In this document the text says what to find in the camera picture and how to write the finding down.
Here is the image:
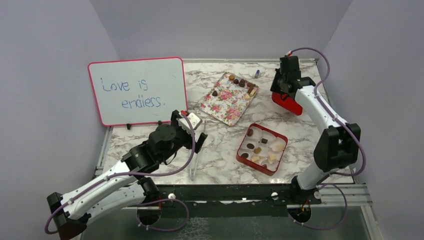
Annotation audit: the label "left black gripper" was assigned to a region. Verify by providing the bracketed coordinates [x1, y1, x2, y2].
[158, 111, 208, 163]

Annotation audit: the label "red tin lid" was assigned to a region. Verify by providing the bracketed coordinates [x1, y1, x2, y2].
[271, 92, 303, 116]

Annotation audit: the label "metal serving tongs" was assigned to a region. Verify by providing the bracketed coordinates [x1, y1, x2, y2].
[189, 120, 207, 181]

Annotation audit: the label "round brown chocolate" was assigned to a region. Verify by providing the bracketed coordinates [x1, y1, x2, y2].
[246, 129, 254, 137]

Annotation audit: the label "dark leaf oval chocolate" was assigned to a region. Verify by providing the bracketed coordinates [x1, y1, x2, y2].
[246, 143, 255, 150]

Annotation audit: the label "red chocolate box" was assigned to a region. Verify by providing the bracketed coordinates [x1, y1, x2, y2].
[235, 123, 289, 176]

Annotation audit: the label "white square chocolate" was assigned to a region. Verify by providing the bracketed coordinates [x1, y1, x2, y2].
[268, 155, 277, 162]
[275, 144, 285, 152]

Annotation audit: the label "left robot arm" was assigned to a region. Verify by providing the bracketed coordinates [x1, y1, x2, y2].
[44, 110, 208, 240]

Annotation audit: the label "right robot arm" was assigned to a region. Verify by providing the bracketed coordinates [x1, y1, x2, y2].
[270, 54, 361, 204]

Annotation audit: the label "blue marker cap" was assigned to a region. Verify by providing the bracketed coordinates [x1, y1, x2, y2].
[254, 69, 260, 79]

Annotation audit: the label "floral rectangular tray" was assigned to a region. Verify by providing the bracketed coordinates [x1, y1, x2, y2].
[200, 72, 260, 127]

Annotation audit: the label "pink framed whiteboard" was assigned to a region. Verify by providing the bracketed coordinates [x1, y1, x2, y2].
[87, 56, 188, 126]

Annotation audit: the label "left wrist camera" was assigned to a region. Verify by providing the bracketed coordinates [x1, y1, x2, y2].
[177, 111, 203, 134]

